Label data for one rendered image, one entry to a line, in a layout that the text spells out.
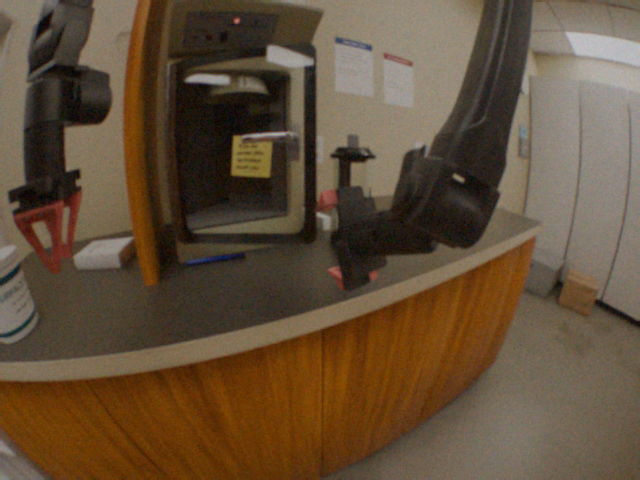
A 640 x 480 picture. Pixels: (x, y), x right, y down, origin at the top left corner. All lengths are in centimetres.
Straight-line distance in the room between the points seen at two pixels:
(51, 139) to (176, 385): 41
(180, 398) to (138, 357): 14
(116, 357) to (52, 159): 28
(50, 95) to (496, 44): 42
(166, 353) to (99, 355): 11
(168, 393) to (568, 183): 320
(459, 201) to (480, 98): 9
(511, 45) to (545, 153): 293
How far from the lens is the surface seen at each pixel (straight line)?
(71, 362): 48
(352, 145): 66
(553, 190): 317
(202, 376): 50
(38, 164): 32
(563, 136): 317
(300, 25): 66
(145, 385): 52
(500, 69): 27
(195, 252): 67
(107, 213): 112
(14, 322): 60
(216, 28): 62
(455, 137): 24
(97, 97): 37
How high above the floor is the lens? 119
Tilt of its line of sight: 20 degrees down
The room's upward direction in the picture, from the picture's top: straight up
